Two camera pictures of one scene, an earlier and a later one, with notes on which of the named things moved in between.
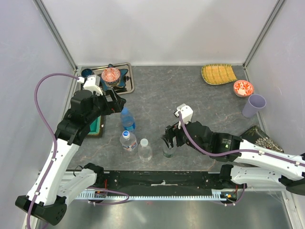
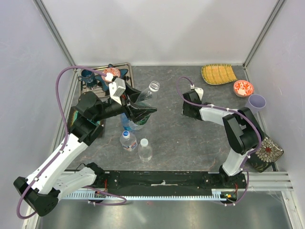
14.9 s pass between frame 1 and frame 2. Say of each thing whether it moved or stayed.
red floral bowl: stayed
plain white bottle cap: stayed
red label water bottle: stayed
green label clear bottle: moved
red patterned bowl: stayed
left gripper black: moved
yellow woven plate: stayed
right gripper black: moved
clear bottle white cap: stayed
